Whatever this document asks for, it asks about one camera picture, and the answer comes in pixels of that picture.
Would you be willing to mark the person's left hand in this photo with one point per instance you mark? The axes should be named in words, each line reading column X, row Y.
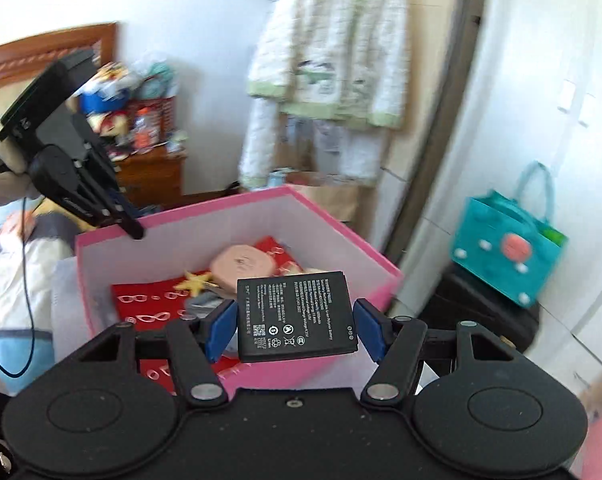
column 3, row 180

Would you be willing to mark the black rectangular battery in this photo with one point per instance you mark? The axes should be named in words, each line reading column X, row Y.
column 296, row 317

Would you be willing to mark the light blue and white bedding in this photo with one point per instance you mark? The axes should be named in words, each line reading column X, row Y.
column 11, row 300

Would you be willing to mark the wooden nightstand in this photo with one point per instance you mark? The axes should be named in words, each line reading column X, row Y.
column 153, row 175

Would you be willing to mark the yellow starfish clip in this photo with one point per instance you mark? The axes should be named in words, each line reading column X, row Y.
column 196, row 281

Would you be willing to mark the white wardrobe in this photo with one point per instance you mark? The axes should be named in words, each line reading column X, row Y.
column 531, row 60

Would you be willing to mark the pink rounded square case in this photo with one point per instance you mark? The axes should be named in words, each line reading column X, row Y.
column 241, row 262

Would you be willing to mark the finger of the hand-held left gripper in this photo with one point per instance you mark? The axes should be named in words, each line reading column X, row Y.
column 127, row 217

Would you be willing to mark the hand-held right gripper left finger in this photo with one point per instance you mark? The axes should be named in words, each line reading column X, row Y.
column 222, row 332

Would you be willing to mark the red patterned bag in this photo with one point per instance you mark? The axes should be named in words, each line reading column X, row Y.
column 146, row 305

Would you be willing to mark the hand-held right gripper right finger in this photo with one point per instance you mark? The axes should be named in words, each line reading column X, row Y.
column 369, row 331

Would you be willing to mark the black suitcase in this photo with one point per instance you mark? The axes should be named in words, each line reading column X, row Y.
column 481, row 320

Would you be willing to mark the pink cardboard box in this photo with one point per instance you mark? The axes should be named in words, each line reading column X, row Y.
column 276, row 220

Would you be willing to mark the white fluffy pajamas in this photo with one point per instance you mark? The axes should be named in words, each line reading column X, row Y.
column 331, row 35

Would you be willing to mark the wooden headboard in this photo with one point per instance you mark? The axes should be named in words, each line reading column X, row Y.
column 31, row 52

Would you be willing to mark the brown paper bag green label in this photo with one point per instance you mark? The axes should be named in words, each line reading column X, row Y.
column 341, row 200

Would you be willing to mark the teal felt tote bag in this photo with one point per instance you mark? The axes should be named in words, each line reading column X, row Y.
column 501, row 255

